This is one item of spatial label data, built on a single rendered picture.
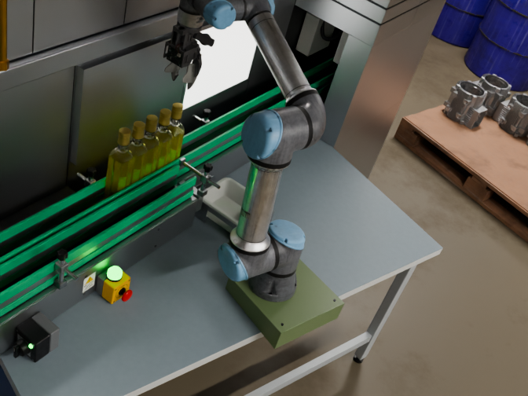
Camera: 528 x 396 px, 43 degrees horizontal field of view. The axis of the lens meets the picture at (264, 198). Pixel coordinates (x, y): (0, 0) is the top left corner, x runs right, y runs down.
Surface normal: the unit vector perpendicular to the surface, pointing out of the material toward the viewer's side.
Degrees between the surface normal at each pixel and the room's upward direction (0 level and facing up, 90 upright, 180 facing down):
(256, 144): 82
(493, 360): 0
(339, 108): 90
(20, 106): 90
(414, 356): 0
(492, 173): 0
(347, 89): 90
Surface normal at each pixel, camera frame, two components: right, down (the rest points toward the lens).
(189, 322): 0.24, -0.74
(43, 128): 0.78, 0.53
